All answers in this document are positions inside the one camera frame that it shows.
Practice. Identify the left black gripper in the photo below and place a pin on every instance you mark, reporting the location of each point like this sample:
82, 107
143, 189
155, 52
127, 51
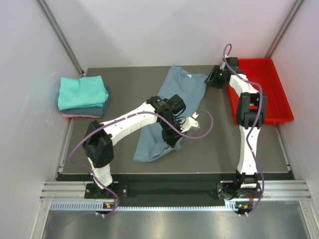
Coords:
170, 139

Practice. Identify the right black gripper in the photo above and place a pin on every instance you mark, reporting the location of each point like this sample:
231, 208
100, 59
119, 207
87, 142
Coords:
214, 82

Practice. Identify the grey-blue t shirt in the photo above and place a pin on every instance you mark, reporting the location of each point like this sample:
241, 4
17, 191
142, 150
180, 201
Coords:
191, 88

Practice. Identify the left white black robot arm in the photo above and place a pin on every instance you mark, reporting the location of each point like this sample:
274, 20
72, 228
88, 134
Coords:
103, 136

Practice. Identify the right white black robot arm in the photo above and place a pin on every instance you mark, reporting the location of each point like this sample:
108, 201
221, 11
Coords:
250, 116

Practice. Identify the red plastic bin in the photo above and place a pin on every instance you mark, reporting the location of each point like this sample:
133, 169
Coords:
263, 72

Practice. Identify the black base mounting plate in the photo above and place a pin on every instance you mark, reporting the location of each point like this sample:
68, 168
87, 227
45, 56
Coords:
209, 189

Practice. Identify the pink folded t shirt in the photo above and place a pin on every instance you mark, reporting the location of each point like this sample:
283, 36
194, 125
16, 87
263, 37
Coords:
79, 116

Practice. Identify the teal folded t shirt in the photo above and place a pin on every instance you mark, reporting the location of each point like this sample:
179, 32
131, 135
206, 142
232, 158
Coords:
81, 93

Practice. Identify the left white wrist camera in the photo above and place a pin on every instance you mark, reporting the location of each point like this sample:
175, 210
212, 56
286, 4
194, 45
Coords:
189, 123

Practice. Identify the grey slotted cable duct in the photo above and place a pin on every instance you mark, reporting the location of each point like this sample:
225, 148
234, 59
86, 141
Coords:
106, 206

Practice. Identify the aluminium frame rail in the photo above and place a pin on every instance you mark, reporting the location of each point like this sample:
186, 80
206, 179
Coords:
283, 190

